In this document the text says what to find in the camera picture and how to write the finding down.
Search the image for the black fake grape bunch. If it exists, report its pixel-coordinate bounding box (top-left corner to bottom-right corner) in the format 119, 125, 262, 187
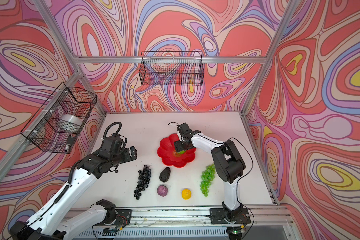
134, 165, 152, 200

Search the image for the green fake grape bunch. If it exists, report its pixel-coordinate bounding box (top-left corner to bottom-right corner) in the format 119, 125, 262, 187
200, 164, 216, 197

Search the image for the dark fake avocado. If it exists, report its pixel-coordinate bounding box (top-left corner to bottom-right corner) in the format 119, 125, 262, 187
159, 167, 171, 183

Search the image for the yellow fake lemon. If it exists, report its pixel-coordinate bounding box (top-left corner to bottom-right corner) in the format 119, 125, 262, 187
182, 189, 192, 200

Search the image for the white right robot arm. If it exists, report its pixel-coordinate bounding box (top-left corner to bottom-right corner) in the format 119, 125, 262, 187
174, 123, 246, 213

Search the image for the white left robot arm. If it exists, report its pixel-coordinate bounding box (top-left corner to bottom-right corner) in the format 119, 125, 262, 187
10, 134, 137, 240

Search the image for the red flower-shaped fruit bowl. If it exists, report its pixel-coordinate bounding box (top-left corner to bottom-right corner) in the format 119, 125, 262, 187
157, 134, 196, 168

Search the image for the white roll in basket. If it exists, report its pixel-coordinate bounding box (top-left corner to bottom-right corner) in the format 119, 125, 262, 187
57, 114, 83, 133

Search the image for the black wire basket left wall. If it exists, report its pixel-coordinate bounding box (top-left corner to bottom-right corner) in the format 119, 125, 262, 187
21, 83, 98, 154

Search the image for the black wire basket wall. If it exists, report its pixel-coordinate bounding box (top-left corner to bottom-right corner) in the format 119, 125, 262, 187
139, 51, 205, 86
21, 83, 98, 154

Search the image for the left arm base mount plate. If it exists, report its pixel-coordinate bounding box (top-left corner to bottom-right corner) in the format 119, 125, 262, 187
103, 209, 132, 227

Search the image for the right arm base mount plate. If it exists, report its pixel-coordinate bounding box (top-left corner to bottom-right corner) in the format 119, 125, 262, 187
206, 207, 252, 226

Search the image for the black wire basket back wall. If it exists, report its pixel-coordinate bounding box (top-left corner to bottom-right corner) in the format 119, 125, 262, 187
139, 51, 205, 86

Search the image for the aluminium front rail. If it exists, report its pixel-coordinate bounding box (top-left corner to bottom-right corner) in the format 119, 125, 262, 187
62, 204, 292, 227

